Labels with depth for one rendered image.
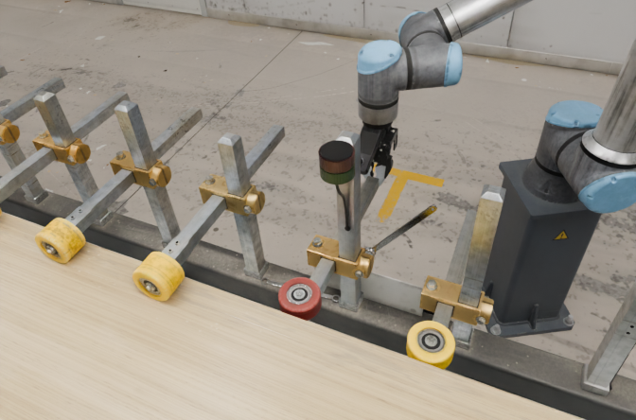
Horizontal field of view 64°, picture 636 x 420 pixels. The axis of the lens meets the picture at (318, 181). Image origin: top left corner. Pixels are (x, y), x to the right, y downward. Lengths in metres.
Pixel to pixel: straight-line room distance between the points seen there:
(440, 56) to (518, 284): 1.00
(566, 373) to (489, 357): 0.15
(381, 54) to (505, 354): 0.67
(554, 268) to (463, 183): 0.86
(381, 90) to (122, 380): 0.73
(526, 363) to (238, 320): 0.59
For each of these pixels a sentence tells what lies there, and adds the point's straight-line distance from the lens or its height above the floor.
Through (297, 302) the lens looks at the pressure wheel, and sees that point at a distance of 0.96.
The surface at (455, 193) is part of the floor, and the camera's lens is 2.54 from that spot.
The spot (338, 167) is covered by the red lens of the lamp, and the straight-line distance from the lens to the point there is 0.82.
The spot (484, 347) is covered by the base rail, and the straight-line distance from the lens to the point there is 1.18.
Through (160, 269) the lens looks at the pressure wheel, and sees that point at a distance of 0.98.
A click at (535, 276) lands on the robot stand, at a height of 0.29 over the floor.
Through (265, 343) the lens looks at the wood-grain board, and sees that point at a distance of 0.93.
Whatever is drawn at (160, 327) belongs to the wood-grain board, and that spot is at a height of 0.90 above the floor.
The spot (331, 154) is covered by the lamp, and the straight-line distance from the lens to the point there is 0.83.
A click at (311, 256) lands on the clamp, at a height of 0.85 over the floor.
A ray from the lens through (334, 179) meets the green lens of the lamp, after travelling 0.84.
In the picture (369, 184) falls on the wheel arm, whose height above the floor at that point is 0.86.
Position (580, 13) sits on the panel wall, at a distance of 3.58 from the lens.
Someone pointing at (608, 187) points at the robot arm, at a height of 0.82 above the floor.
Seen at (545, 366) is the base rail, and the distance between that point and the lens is 1.19.
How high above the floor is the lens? 1.68
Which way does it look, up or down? 41 degrees down
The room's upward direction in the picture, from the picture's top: 4 degrees counter-clockwise
